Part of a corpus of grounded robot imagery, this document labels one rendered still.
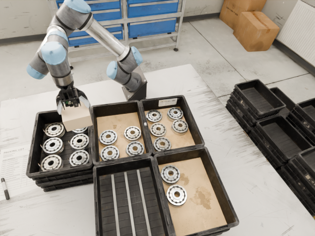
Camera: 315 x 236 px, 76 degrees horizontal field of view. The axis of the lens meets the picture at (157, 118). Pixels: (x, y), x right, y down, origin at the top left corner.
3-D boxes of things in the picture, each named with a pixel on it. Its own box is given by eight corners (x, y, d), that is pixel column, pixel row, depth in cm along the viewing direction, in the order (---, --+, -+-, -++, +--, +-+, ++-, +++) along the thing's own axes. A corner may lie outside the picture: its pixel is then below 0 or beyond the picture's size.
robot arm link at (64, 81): (49, 68, 79) (71, 64, 82) (53, 77, 83) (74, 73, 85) (50, 80, 75) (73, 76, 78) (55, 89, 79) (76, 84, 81)
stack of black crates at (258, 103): (219, 114, 232) (234, 84, 197) (241, 107, 240) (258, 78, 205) (241, 142, 209) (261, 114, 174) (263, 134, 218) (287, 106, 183)
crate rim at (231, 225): (152, 157, 106) (152, 154, 105) (205, 147, 112) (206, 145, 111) (173, 243, 83) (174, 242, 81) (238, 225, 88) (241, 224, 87)
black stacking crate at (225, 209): (152, 165, 114) (153, 155, 105) (200, 156, 120) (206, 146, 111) (170, 246, 90) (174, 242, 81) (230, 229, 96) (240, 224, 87)
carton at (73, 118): (63, 107, 105) (58, 97, 99) (86, 102, 109) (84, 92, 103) (67, 131, 96) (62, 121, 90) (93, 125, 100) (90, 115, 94)
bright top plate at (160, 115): (144, 112, 132) (144, 111, 132) (158, 108, 135) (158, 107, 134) (149, 123, 126) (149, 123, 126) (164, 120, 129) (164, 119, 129)
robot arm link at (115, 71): (116, 76, 150) (102, 67, 140) (129, 64, 145) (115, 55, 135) (120, 87, 144) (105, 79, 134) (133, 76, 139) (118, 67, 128)
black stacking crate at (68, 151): (44, 124, 126) (36, 112, 117) (93, 118, 132) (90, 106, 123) (35, 186, 102) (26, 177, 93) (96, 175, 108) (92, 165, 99)
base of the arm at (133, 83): (124, 83, 159) (114, 77, 152) (137, 70, 154) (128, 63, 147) (130, 96, 150) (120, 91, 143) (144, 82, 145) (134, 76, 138)
